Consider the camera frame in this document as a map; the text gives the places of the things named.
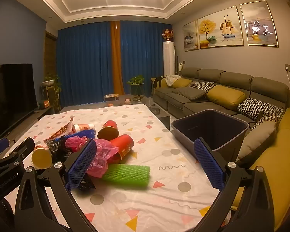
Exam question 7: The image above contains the framed purple painting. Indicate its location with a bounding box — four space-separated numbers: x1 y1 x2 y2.
240 0 279 47

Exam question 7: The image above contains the blue curtain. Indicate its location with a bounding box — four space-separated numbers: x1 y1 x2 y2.
120 20 173 95
56 20 112 107

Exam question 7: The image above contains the black plastic bag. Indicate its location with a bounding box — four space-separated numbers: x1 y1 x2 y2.
47 138 96 190

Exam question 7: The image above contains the white standing air conditioner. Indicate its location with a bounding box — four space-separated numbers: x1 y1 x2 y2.
162 41 175 76

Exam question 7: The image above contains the red snack wrapper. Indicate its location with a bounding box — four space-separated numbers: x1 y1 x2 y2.
44 117 74 143

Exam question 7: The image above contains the white cloth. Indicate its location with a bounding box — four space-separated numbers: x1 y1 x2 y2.
165 75 182 86

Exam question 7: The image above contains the small yellow cushion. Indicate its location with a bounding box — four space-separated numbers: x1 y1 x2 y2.
170 78 193 89

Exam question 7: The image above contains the white and orange paper cup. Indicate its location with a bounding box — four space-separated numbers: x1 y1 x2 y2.
72 123 96 133

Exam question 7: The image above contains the small framed painting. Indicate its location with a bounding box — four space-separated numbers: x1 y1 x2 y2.
182 20 199 52

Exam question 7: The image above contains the trailing potted plant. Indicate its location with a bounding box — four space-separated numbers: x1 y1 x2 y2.
41 74 62 113

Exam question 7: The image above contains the black and white patterned cushion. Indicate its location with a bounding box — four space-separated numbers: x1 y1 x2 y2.
188 81 215 92
250 112 279 131
237 98 286 121

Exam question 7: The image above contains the black television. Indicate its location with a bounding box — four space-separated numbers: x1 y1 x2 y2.
0 63 38 141

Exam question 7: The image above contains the wooden cabinet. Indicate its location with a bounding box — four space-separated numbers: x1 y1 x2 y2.
45 31 57 78

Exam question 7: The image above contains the large grey cushion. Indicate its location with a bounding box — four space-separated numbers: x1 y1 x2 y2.
237 120 277 161

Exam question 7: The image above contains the dark grey trash bin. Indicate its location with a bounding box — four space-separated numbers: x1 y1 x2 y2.
171 109 249 162

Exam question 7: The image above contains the dark coffee table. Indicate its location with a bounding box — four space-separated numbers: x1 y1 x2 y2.
103 94 170 113

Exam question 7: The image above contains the potted plant in dark pot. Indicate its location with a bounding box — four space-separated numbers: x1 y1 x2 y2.
127 75 145 96

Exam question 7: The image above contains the orange curtain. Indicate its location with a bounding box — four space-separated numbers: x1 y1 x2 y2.
110 21 125 95

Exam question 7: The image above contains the pink and blue brush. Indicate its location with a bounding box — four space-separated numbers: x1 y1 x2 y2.
68 129 97 140

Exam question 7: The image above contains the grey television cabinet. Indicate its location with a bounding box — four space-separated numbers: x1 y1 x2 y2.
5 106 59 145

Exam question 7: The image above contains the framed sailboat painting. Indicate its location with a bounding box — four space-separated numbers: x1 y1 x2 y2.
197 5 244 49

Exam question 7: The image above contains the pink plastic bag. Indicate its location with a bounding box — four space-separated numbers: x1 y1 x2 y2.
65 136 122 178

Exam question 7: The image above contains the patterned white tablecloth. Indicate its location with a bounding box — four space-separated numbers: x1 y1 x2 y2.
5 103 232 232

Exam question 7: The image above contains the flat grey cushion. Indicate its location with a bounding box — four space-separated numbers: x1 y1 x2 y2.
175 87 206 100

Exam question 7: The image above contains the grey and yellow sofa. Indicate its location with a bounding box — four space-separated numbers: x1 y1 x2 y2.
151 67 290 232

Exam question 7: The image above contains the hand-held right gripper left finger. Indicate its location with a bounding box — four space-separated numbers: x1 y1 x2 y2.
14 139 98 232

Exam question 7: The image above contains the orange flower arrangement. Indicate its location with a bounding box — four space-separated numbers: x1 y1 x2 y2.
162 28 174 41

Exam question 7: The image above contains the large yellow cushion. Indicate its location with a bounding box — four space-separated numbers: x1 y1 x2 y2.
206 85 246 112

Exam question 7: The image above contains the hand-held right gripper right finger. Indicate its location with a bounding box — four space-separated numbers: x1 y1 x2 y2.
194 137 275 232

